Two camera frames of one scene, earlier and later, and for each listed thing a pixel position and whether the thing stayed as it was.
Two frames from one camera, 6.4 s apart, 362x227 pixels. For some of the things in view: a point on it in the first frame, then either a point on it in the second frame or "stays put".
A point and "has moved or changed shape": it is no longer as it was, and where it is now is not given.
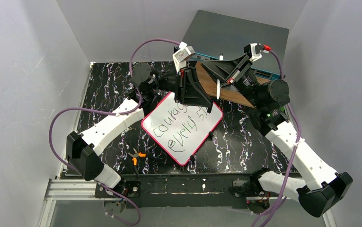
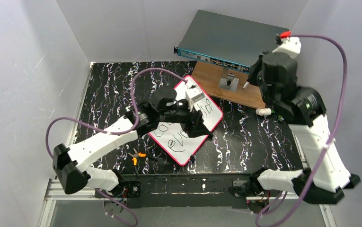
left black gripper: x=182 y=83 -> x=195 y=118
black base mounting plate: x=183 y=191 stays put
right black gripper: x=235 y=73 -> x=256 y=74
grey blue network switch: x=213 y=37 stays put
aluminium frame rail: x=74 y=189 stays put
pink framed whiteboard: x=181 y=129 stays put
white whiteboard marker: x=218 y=89 has moved or changed shape
